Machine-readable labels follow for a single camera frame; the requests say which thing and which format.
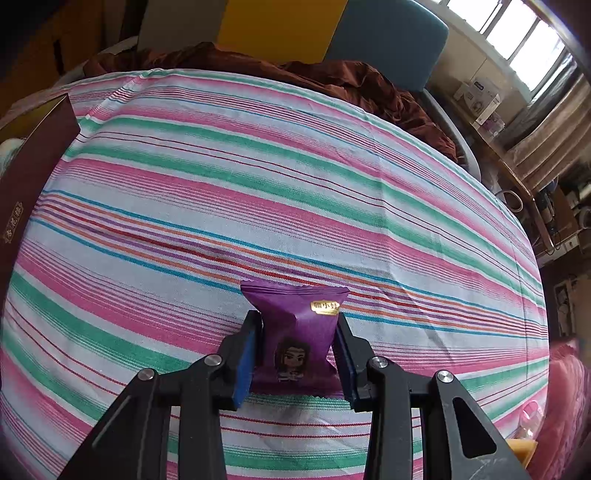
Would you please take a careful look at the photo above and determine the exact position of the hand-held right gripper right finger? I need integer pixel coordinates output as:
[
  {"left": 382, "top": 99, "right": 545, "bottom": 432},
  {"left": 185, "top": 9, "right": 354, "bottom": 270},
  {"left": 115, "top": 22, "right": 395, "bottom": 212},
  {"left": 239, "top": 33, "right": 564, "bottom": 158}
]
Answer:
[{"left": 335, "top": 314, "right": 532, "bottom": 480}]

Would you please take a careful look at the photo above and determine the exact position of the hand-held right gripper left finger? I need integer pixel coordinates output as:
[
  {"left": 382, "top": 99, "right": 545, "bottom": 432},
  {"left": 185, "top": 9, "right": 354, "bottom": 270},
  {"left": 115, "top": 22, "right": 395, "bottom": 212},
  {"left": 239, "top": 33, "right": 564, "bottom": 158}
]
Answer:
[{"left": 58, "top": 310, "right": 264, "bottom": 480}]

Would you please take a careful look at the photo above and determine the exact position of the purple snack packet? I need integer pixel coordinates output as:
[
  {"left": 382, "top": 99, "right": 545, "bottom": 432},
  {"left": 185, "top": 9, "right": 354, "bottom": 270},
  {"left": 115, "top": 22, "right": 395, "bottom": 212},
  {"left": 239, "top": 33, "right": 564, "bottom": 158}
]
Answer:
[{"left": 240, "top": 279, "right": 350, "bottom": 400}]

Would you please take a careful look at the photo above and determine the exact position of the maroon gift box gold lining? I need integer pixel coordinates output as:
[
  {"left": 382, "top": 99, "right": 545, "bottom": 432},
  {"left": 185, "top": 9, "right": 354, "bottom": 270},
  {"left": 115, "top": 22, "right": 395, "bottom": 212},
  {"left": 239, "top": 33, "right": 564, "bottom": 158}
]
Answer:
[{"left": 0, "top": 93, "right": 80, "bottom": 287}]

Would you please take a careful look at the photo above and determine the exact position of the striped bed sheet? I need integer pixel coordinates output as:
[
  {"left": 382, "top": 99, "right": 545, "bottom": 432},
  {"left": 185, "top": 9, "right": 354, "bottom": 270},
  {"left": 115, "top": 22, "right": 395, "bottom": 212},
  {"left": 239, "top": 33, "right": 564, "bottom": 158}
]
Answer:
[{"left": 0, "top": 68, "right": 550, "bottom": 480}]

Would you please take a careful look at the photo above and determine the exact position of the yellow sponge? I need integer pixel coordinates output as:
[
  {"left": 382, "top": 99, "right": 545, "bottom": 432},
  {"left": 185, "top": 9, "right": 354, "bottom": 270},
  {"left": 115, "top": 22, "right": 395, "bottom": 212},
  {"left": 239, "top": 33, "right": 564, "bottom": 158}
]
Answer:
[{"left": 505, "top": 438, "right": 539, "bottom": 467}]

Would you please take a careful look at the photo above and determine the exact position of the wooden desk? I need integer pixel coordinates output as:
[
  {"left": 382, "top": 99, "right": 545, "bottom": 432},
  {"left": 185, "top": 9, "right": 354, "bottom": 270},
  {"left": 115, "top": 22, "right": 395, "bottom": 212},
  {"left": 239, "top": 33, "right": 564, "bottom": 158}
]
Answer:
[{"left": 443, "top": 92, "right": 555, "bottom": 250}]

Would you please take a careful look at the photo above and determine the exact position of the dark red blanket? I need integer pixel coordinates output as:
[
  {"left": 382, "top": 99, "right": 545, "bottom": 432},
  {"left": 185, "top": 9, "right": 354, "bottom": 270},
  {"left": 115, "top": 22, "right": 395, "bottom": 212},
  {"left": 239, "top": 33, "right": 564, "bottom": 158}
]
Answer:
[{"left": 83, "top": 41, "right": 458, "bottom": 162}]

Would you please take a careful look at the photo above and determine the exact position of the white appliance box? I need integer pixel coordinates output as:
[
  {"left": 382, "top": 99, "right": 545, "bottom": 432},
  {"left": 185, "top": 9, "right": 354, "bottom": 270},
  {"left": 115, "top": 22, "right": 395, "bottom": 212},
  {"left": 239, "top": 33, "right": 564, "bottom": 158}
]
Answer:
[{"left": 455, "top": 78, "right": 502, "bottom": 127}]

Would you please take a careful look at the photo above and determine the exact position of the patterned curtain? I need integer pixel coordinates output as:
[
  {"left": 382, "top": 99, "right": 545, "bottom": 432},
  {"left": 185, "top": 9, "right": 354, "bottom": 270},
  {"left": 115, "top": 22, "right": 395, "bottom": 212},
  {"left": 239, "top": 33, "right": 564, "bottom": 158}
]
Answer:
[{"left": 501, "top": 55, "right": 591, "bottom": 195}]

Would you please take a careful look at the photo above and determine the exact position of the grey yellow blue sofa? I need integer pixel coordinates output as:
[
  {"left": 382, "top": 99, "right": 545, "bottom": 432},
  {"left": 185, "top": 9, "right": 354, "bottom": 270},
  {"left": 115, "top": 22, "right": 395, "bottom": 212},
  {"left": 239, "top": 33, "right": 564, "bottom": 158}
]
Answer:
[{"left": 139, "top": 0, "right": 481, "bottom": 178}]

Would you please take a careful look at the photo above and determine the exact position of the wooden wardrobe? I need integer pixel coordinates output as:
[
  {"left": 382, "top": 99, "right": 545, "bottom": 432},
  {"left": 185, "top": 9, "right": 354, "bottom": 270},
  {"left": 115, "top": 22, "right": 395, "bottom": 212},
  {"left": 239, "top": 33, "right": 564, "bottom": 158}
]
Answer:
[{"left": 0, "top": 0, "right": 153, "bottom": 121}]

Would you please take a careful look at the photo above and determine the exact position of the barred window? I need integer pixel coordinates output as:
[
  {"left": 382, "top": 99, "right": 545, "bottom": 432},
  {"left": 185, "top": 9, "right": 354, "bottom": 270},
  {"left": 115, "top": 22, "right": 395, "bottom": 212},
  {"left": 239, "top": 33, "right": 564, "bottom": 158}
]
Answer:
[{"left": 436, "top": 0, "right": 566, "bottom": 93}]

